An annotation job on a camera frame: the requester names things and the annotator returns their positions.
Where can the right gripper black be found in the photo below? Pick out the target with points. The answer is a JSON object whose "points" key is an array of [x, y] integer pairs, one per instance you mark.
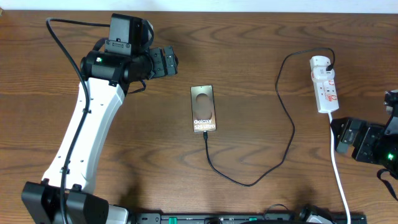
{"points": [[372, 133]]}

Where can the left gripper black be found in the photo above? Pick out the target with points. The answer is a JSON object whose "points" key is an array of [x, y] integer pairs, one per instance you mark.
{"points": [[168, 61]]}

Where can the Galaxy smartphone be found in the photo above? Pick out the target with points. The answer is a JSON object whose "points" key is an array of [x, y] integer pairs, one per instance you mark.
{"points": [[203, 108]]}

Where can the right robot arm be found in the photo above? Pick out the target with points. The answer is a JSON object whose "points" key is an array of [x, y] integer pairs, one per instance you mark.
{"points": [[389, 143]]}

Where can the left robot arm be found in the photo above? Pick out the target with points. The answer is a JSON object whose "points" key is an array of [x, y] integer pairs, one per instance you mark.
{"points": [[66, 192]]}

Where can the white charger adapter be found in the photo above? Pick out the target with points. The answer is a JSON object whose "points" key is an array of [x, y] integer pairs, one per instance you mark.
{"points": [[321, 70]]}

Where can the white power strip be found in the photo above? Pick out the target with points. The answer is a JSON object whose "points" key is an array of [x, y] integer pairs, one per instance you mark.
{"points": [[326, 96]]}

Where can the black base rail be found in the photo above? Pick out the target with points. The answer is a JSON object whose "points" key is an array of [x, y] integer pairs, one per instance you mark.
{"points": [[279, 217]]}

